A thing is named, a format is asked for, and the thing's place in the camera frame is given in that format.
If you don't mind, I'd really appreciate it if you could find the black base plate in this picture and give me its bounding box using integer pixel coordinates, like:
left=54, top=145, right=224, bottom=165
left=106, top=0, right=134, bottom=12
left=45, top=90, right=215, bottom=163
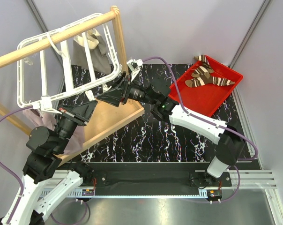
left=68, top=161, right=231, bottom=196

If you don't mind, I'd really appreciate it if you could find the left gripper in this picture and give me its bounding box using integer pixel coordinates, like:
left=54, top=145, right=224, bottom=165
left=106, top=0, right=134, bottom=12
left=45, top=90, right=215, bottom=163
left=54, top=99, right=99, bottom=153

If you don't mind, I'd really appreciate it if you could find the brown striped sock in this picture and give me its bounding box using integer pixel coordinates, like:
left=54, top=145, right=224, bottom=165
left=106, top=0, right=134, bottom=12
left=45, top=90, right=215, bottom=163
left=185, top=66, right=214, bottom=88
left=190, top=55, right=235, bottom=88

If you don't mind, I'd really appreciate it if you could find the lilac sock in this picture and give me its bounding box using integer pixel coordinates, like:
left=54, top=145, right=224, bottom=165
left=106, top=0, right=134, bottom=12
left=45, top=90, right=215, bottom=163
left=22, top=109, right=85, bottom=154

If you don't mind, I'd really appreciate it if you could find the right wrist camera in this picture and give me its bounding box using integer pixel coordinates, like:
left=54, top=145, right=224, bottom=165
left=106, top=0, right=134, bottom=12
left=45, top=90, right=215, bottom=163
left=127, top=59, right=143, bottom=81

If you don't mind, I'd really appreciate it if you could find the brown striped sock right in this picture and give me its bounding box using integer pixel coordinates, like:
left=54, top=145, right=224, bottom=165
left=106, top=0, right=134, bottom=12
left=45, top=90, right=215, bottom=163
left=190, top=55, right=235, bottom=88

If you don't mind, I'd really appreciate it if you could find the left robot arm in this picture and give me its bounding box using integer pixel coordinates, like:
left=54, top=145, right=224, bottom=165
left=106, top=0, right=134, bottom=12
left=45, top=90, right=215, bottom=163
left=0, top=100, right=97, bottom=225

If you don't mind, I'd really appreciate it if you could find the grey beige hanging sock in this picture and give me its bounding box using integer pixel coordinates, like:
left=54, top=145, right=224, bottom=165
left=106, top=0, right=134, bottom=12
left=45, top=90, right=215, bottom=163
left=71, top=29, right=112, bottom=75

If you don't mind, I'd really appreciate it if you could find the white clothes peg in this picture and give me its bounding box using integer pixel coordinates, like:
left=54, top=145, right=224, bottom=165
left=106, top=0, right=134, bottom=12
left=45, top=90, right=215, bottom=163
left=85, top=90, right=95, bottom=101

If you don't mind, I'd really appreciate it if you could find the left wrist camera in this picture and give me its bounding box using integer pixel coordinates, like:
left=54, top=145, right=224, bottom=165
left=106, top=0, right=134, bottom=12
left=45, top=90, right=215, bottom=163
left=31, top=96, right=61, bottom=115

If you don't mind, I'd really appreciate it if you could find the brown striped sock left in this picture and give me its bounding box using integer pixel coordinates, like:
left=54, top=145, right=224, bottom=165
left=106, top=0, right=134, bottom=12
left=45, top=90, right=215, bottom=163
left=185, top=66, right=214, bottom=88

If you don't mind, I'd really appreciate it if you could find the wooden drying rack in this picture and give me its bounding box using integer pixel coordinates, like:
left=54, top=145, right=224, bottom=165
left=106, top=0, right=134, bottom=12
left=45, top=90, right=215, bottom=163
left=0, top=5, right=146, bottom=168

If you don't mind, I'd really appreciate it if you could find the white plastic sock hanger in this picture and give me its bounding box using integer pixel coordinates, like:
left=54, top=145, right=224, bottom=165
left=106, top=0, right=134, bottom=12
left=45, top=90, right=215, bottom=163
left=16, top=11, right=122, bottom=108

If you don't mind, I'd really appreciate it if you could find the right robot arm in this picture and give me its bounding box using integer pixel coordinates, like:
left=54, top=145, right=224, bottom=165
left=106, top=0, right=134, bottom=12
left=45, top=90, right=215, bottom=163
left=97, top=76, right=246, bottom=189

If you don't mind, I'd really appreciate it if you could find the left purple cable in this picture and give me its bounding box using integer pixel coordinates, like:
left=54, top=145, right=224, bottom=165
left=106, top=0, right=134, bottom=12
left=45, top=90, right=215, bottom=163
left=0, top=106, right=37, bottom=225

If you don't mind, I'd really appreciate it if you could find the aluminium rail frame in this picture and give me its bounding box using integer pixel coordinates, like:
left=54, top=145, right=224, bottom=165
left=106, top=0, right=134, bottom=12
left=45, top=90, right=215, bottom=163
left=38, top=70, right=283, bottom=225

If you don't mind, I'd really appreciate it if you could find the red plastic tray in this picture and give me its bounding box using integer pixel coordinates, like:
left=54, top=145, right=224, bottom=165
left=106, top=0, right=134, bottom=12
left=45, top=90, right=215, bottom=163
left=169, top=55, right=243, bottom=117

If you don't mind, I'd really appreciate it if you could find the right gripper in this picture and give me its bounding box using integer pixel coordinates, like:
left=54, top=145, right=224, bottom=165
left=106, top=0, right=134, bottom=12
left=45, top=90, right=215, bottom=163
left=97, top=72, right=157, bottom=108

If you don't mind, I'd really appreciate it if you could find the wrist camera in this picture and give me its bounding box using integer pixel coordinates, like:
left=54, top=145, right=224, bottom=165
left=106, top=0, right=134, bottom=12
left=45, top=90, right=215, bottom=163
left=127, top=59, right=143, bottom=81
left=31, top=96, right=61, bottom=115

